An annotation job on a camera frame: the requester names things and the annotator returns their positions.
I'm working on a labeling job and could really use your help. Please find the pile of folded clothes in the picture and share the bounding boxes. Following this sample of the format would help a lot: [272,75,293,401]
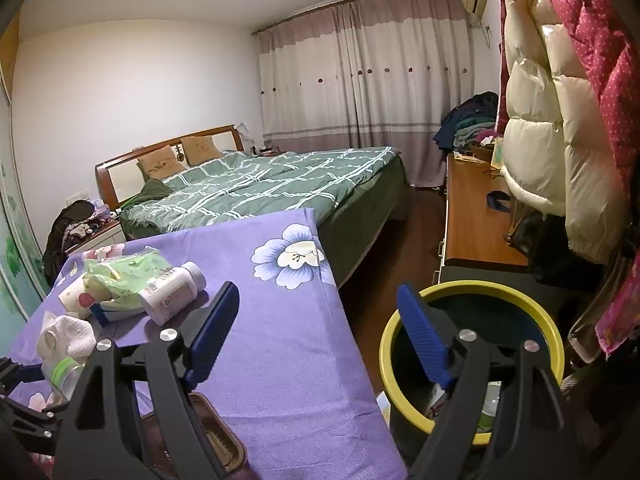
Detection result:
[432,91,501,153]

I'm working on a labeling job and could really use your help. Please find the white wooden-top nightstand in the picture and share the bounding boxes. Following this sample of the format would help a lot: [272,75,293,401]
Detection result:
[65,219,127,256]

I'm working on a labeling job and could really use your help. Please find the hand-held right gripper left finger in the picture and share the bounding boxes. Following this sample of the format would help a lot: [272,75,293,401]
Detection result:
[57,281,241,480]

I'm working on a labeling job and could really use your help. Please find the white tissue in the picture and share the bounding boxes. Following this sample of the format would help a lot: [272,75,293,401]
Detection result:
[37,312,97,366]

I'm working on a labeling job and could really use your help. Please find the dark green cloth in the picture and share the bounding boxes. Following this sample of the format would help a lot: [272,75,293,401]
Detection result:
[120,178,173,211]

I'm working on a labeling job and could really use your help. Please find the green plaid duvet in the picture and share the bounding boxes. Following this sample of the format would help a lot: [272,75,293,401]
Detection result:
[120,146,401,233]

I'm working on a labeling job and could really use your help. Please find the brown pillow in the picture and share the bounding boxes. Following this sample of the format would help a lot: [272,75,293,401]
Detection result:
[136,145,187,181]
[180,135,223,165]

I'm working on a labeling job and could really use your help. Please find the wardrobe with glass sliding doors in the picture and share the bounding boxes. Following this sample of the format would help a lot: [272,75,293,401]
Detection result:
[0,10,53,323]

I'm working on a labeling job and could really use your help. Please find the pink and white curtain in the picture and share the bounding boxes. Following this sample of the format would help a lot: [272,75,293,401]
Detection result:
[257,0,476,188]

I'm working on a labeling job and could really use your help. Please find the black bag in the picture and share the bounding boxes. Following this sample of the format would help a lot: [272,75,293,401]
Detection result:
[530,245,608,291]

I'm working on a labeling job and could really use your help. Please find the pile of small colourful clothes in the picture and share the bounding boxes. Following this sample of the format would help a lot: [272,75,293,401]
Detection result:
[70,205,118,238]

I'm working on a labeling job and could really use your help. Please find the wooden dresser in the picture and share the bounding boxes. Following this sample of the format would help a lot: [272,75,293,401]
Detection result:
[431,152,531,286]

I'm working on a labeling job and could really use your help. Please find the purple floral tablecloth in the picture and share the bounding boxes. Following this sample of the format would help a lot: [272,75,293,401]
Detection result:
[0,207,408,480]

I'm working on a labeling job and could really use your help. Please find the wooden bed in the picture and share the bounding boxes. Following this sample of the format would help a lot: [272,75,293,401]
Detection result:
[95,124,408,291]

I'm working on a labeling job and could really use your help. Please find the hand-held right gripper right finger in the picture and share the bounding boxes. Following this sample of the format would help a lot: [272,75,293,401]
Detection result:
[396,282,593,480]

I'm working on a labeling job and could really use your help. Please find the red quilted jacket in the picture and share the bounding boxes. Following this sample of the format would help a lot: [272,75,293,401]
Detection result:
[497,0,640,358]

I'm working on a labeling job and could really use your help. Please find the brown patterned handbag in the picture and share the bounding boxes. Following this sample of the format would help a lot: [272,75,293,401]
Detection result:
[506,206,543,257]

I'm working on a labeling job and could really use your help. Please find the paper cup with red print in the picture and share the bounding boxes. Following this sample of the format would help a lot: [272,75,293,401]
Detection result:
[58,275,108,321]

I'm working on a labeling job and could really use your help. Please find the dark jacket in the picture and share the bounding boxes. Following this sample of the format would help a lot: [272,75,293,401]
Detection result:
[42,200,96,286]

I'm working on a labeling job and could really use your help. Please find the white pill bottle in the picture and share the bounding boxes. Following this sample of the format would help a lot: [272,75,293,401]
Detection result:
[138,261,207,326]

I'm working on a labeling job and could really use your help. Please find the green label plastic bottle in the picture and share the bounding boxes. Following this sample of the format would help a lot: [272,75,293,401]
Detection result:
[42,356,85,406]

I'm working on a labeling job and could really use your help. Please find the brown foil tray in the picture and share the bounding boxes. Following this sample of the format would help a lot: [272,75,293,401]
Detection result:
[140,392,248,480]

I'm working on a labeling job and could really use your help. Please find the green plastic bag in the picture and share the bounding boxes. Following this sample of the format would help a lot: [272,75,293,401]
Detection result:
[82,247,176,313]

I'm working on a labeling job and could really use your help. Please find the white and blue tube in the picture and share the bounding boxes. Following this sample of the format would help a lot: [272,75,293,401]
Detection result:
[90,300,148,324]

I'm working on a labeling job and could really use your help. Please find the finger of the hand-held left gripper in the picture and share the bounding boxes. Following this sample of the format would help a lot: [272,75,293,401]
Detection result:
[0,358,45,386]
[0,396,66,456]

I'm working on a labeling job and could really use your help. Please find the yellow-rimmed dark trash bin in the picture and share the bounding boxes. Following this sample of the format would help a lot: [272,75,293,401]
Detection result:
[378,280,566,480]

